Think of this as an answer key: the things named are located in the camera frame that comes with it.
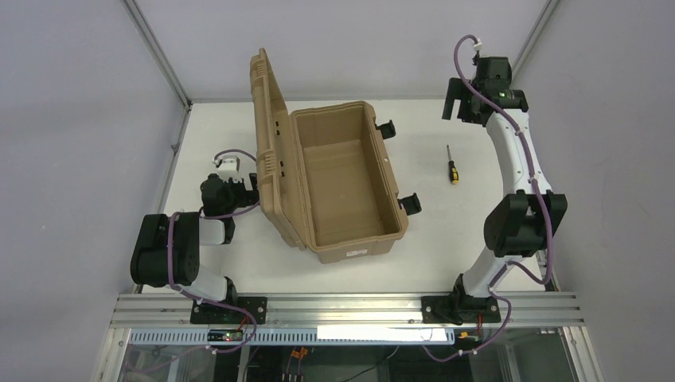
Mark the black toolbox latch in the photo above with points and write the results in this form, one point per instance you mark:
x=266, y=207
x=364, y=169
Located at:
x=410, y=204
x=387, y=130

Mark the black rear toolbox latch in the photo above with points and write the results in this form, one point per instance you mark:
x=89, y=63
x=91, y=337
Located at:
x=387, y=130

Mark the aluminium front rail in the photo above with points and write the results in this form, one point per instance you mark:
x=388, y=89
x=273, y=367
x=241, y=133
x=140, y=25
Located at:
x=307, y=311

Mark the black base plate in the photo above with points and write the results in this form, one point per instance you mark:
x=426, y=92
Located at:
x=459, y=310
x=208, y=314

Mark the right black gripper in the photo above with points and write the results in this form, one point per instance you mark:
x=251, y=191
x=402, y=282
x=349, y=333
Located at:
x=456, y=99

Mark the slotted cable duct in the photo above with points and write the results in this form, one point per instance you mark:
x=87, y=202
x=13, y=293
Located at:
x=322, y=335

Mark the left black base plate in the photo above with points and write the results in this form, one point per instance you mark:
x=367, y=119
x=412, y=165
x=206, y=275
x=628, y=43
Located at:
x=208, y=314

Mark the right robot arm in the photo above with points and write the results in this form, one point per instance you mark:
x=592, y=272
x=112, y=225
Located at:
x=519, y=231

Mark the tan toolbox lid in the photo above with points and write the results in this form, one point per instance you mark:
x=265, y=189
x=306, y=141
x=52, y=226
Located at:
x=277, y=168

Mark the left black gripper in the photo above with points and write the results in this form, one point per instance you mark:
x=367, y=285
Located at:
x=246, y=191

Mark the black yellow screwdriver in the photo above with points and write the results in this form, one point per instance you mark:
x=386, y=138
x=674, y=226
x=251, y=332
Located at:
x=452, y=170

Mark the black front toolbox latch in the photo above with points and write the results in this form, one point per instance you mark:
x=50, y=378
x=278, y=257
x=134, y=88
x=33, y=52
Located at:
x=410, y=204

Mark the white label on bin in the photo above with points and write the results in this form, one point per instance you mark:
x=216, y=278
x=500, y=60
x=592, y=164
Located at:
x=356, y=253

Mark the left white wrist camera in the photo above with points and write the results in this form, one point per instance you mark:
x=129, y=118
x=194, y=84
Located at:
x=228, y=168

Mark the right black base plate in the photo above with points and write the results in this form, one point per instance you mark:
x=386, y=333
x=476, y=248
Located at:
x=459, y=310

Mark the tan plastic toolbox bin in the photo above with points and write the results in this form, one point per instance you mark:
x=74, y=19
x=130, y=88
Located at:
x=350, y=190

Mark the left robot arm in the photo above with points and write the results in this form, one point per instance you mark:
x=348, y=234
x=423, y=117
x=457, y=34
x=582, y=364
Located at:
x=167, y=252

